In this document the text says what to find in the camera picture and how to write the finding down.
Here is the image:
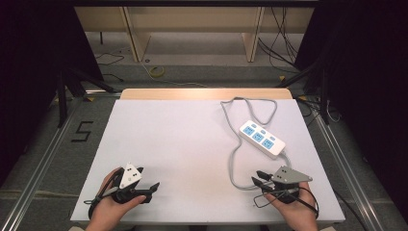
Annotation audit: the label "person's left hand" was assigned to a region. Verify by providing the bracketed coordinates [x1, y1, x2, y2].
[84, 167, 147, 231]

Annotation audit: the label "white table cover sheet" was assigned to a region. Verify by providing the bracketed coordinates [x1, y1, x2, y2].
[69, 98, 346, 226]

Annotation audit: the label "bundle of black floor cables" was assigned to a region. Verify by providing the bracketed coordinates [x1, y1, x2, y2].
[257, 6, 302, 71]

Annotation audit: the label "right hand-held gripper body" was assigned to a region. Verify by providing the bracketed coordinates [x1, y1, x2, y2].
[261, 165, 314, 204]

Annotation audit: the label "white power strip blue sockets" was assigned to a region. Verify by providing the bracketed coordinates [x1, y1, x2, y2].
[239, 119, 287, 161]

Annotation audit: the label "grey power strip cable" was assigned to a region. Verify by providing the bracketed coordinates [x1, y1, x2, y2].
[219, 96, 293, 192]

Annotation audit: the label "yellow tape roll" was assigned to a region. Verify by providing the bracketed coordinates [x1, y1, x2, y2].
[148, 64, 166, 79]

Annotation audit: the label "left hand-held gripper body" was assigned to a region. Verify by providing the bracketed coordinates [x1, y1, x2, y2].
[110, 162, 154, 205]

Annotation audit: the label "aluminium floor rail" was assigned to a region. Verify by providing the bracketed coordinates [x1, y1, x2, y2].
[0, 95, 85, 231]
[312, 110, 388, 231]

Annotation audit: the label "dark curtain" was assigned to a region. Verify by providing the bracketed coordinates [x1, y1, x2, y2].
[293, 0, 408, 222]
[0, 0, 105, 189]

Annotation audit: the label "thin black floor cable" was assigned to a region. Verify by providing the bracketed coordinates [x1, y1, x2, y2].
[94, 51, 126, 83]

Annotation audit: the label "person's right hand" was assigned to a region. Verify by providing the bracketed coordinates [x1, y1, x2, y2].
[264, 181, 319, 231]

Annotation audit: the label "black metal stand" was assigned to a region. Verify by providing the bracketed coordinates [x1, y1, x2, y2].
[274, 60, 332, 126]
[55, 65, 118, 129]

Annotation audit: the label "beige wooden bench frame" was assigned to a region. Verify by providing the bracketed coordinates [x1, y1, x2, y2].
[73, 6, 316, 64]

